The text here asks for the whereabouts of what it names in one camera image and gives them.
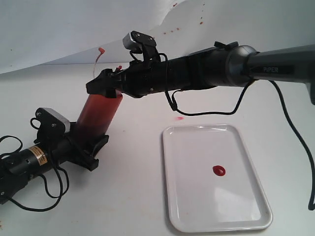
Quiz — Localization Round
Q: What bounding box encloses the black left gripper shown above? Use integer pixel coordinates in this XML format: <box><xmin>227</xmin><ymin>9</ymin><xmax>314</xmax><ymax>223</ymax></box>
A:
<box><xmin>49</xmin><ymin>122</ymin><xmax>109</xmax><ymax>171</ymax></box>

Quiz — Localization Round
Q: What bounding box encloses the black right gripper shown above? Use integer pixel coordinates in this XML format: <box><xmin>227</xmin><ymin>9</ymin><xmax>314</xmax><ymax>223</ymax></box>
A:
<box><xmin>86</xmin><ymin>60</ymin><xmax>169</xmax><ymax>98</ymax></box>

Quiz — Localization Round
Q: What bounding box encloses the red ketchup squeeze bottle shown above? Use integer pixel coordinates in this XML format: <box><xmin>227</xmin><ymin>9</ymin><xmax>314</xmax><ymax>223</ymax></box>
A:
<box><xmin>73</xmin><ymin>47</ymin><xmax>124</xmax><ymax>138</ymax></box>

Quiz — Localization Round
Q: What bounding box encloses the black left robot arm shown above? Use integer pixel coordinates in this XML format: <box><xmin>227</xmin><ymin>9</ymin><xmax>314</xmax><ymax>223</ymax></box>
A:
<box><xmin>0</xmin><ymin>123</ymin><xmax>109</xmax><ymax>210</ymax></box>

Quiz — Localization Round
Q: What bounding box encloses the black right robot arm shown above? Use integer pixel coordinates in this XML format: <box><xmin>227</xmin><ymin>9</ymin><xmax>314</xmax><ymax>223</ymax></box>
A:
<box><xmin>86</xmin><ymin>42</ymin><xmax>315</xmax><ymax>101</ymax></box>

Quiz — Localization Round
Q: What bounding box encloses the red ketchup blob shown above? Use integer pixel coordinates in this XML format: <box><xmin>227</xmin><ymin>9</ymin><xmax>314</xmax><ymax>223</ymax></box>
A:
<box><xmin>213</xmin><ymin>165</ymin><xmax>226</xmax><ymax>177</ymax></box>

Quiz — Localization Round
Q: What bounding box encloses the white rectangular plastic tray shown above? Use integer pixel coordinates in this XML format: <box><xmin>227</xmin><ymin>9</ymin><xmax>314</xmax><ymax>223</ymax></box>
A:
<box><xmin>162</xmin><ymin>124</ymin><xmax>273</xmax><ymax>233</ymax></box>

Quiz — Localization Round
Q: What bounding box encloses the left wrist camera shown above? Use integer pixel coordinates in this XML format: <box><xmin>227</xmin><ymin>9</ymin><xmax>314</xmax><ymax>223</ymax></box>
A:
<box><xmin>30</xmin><ymin>108</ymin><xmax>71</xmax><ymax>144</ymax></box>

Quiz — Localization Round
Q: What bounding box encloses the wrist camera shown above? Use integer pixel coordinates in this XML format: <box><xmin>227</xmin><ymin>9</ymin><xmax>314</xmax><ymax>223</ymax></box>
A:
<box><xmin>123</xmin><ymin>30</ymin><xmax>158</xmax><ymax>61</ymax></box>
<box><xmin>30</xmin><ymin>108</ymin><xmax>71</xmax><ymax>144</ymax></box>

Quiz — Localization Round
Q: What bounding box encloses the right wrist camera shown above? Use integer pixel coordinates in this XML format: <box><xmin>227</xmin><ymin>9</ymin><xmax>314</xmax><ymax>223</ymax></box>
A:
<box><xmin>123</xmin><ymin>30</ymin><xmax>158</xmax><ymax>61</ymax></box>

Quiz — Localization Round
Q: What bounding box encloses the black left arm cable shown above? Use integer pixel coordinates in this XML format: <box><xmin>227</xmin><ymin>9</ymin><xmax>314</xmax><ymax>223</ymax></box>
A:
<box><xmin>0</xmin><ymin>134</ymin><xmax>70</xmax><ymax>211</ymax></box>

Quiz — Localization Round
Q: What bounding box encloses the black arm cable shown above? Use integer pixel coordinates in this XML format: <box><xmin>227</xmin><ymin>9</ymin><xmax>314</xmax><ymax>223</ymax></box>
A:
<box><xmin>163</xmin><ymin>53</ymin><xmax>315</xmax><ymax>211</ymax></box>
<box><xmin>0</xmin><ymin>134</ymin><xmax>70</xmax><ymax>211</ymax></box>

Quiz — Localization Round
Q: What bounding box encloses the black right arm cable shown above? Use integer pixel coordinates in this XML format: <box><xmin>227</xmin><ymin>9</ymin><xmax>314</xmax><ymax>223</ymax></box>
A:
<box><xmin>163</xmin><ymin>53</ymin><xmax>315</xmax><ymax>211</ymax></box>

